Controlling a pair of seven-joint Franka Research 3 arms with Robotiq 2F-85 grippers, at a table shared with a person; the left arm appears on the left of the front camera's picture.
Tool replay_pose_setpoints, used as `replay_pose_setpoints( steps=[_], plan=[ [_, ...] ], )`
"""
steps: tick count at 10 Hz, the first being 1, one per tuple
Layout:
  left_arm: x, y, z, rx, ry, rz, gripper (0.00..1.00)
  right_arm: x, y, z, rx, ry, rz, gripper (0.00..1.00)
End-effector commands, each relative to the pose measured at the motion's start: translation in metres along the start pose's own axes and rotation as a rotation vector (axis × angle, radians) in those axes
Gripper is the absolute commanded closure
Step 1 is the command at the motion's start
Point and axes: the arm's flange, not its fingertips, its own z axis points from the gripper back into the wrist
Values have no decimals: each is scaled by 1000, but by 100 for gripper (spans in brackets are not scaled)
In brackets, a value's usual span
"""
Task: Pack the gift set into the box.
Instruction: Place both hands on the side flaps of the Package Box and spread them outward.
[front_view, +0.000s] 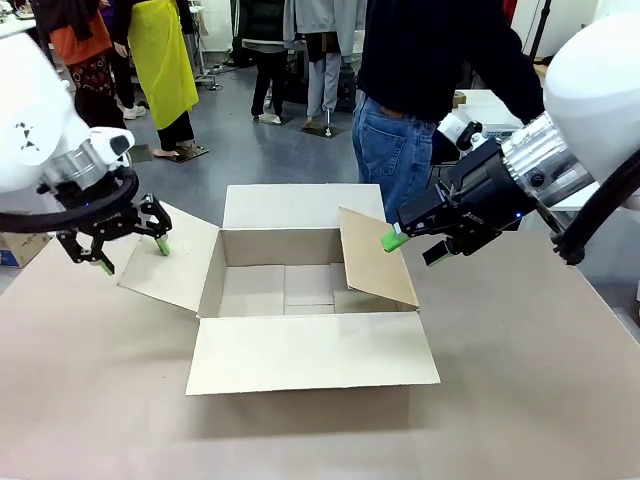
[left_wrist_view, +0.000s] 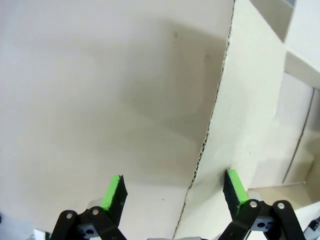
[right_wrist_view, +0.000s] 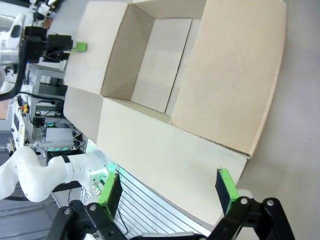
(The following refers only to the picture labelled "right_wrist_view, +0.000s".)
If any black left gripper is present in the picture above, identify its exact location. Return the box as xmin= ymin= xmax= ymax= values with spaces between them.
xmin=44 ymin=34 xmax=88 ymax=62

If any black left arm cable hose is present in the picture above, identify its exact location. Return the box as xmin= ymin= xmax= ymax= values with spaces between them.
xmin=0 ymin=48 xmax=30 ymax=102

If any aluminium frame rack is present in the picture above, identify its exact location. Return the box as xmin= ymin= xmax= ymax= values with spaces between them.
xmin=28 ymin=63 xmax=67 ymax=103

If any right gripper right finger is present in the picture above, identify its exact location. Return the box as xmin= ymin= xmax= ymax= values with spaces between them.
xmin=207 ymin=167 xmax=296 ymax=240

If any thin black cable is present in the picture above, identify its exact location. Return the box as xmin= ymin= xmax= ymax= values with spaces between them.
xmin=116 ymin=208 xmax=130 ymax=235

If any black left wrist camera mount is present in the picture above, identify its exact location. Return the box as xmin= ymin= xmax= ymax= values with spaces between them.
xmin=24 ymin=25 xmax=49 ymax=64

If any brown cardboard box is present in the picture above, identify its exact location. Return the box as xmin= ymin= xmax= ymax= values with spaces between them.
xmin=63 ymin=0 xmax=287 ymax=226

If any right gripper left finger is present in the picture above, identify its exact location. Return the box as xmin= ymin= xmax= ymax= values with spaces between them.
xmin=49 ymin=172 xmax=141 ymax=240

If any white control box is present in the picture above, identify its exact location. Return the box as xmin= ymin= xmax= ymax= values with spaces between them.
xmin=46 ymin=126 xmax=75 ymax=152

